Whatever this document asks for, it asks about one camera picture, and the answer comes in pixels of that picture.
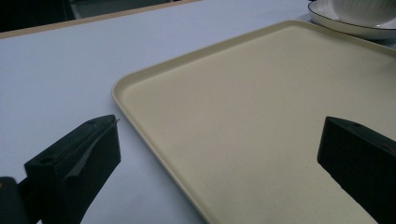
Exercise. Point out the white saucer with dark rim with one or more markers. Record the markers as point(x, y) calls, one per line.
point(348, 26)

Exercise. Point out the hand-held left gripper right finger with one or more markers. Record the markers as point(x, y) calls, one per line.
point(361, 158)

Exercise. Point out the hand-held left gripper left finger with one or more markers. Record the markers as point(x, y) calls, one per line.
point(77, 161)

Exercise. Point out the cream plastic tray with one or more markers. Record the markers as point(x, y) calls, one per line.
point(264, 118)

